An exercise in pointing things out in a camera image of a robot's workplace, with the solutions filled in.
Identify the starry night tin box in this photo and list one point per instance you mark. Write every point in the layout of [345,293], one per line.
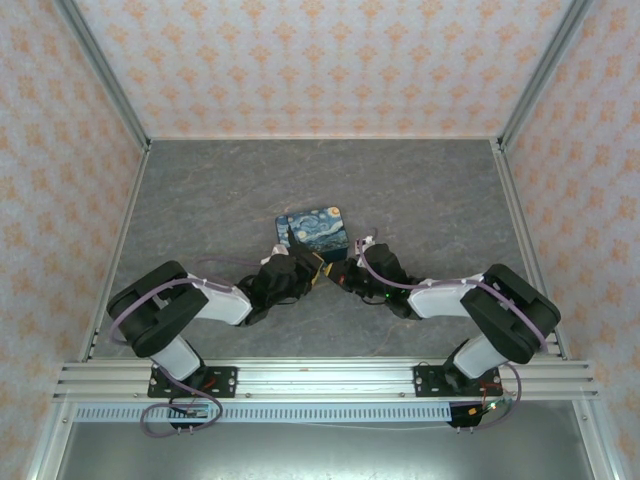
[317,230]

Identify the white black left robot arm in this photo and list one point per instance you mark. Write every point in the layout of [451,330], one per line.
[165,310]

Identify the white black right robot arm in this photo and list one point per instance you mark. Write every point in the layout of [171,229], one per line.
[505,310]

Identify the small circuit board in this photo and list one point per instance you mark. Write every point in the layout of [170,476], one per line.
[192,411]
[487,407]

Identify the grey metal sheet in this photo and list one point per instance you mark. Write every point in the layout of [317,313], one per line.
[325,452]

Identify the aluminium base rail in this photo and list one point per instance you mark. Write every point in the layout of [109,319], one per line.
[325,377]

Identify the aluminium table side rail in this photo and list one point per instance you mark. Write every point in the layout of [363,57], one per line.
[117,250]
[522,240]

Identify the aluminium frame post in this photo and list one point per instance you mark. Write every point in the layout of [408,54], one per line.
[107,75]
[542,75]

